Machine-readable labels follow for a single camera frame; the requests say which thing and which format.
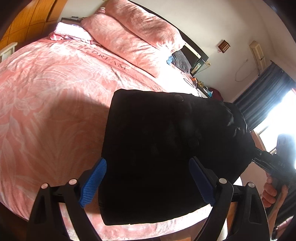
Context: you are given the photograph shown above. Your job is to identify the black pants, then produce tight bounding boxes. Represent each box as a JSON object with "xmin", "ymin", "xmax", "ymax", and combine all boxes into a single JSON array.
[{"xmin": 98, "ymin": 89, "xmax": 255, "ymax": 225}]

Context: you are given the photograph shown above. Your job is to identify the right hand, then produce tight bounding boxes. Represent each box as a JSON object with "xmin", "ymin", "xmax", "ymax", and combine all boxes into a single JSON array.
[{"xmin": 261, "ymin": 176, "xmax": 288, "ymax": 210}]

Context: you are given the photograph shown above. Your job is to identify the dark patterned curtain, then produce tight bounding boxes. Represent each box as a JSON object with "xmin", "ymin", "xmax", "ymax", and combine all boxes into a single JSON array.
[{"xmin": 233, "ymin": 62, "xmax": 295, "ymax": 131}]

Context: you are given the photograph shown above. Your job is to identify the red cloth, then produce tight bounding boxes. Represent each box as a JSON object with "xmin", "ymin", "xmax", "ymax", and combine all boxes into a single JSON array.
[{"xmin": 209, "ymin": 87, "xmax": 224, "ymax": 101}]

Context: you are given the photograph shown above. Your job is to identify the pink bed cover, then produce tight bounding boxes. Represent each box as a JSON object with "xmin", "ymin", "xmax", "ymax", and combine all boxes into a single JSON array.
[{"xmin": 1, "ymin": 38, "xmax": 198, "ymax": 240}]

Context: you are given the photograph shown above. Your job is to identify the dark headboard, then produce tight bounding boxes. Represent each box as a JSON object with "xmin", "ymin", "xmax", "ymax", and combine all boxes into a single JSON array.
[{"xmin": 132, "ymin": 1, "xmax": 209, "ymax": 76}]

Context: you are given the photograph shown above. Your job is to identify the dark grey pillow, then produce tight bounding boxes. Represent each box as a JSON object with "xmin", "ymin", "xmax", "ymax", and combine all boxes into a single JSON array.
[{"xmin": 172, "ymin": 50, "xmax": 192, "ymax": 74}]

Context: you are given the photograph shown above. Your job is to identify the blue cloth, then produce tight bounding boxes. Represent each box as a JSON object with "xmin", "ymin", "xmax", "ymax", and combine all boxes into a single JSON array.
[{"xmin": 166, "ymin": 55, "xmax": 174, "ymax": 65}]

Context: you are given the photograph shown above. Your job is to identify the pink white towel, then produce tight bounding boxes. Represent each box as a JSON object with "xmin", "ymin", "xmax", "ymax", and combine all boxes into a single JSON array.
[{"xmin": 49, "ymin": 22, "xmax": 95, "ymax": 44}]

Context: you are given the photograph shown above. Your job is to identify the upper pink pillow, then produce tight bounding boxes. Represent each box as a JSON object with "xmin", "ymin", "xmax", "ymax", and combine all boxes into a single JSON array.
[{"xmin": 105, "ymin": 0, "xmax": 185, "ymax": 53}]

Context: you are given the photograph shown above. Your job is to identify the pink pillow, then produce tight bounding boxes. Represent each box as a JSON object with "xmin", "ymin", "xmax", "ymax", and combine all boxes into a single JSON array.
[
  {"xmin": 105, "ymin": 0, "xmax": 185, "ymax": 53},
  {"xmin": 81, "ymin": 14, "xmax": 170, "ymax": 77}
]

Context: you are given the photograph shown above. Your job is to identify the lower pink pillow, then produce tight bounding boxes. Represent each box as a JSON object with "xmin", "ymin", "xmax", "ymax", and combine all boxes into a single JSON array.
[{"xmin": 81, "ymin": 14, "xmax": 170, "ymax": 77}]

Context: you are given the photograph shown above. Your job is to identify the wooden wardrobe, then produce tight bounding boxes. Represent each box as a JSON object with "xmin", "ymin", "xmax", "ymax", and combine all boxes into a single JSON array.
[{"xmin": 1, "ymin": 0, "xmax": 67, "ymax": 49}]

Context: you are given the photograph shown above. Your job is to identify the wall air conditioner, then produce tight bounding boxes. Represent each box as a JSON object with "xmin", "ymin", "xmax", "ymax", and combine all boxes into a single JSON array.
[{"xmin": 249, "ymin": 41, "xmax": 266, "ymax": 71}]

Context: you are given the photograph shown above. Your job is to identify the small wooden wall ornament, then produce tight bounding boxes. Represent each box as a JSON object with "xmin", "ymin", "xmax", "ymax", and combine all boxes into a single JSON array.
[{"xmin": 218, "ymin": 40, "xmax": 231, "ymax": 53}]

